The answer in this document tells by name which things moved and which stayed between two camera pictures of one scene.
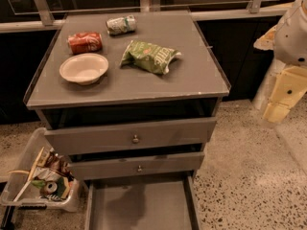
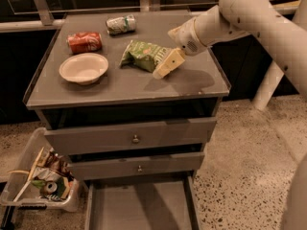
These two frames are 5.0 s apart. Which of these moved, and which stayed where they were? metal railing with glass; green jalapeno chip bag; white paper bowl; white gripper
Moved: white gripper
Stayed: white paper bowl; green jalapeno chip bag; metal railing with glass
